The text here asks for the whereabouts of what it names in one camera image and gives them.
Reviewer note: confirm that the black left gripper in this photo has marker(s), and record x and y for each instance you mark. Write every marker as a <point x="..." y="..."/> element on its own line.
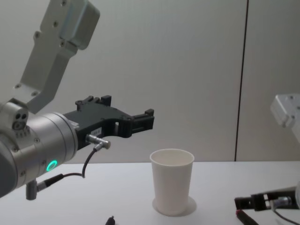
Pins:
<point x="100" y="117"/>

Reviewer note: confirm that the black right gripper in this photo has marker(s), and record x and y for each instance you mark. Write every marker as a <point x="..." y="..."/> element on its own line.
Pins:
<point x="259" y="201"/>

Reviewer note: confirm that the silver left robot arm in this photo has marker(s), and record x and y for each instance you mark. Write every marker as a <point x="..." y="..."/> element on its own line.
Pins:
<point x="44" y="138"/>

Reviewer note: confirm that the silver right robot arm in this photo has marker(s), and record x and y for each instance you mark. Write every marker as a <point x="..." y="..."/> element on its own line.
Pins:
<point x="286" y="107"/>

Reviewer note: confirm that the white round coaster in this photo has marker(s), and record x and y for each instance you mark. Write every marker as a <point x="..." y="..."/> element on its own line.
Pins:
<point x="193" y="204"/>

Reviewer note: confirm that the white paper cup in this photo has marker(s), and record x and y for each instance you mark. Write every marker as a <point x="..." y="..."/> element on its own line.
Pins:
<point x="172" y="182"/>

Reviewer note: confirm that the white table cloth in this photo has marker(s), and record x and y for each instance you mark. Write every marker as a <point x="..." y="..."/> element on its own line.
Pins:
<point x="93" y="204"/>

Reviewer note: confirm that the small black pen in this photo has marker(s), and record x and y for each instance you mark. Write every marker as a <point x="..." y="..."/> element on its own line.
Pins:
<point x="110" y="221"/>

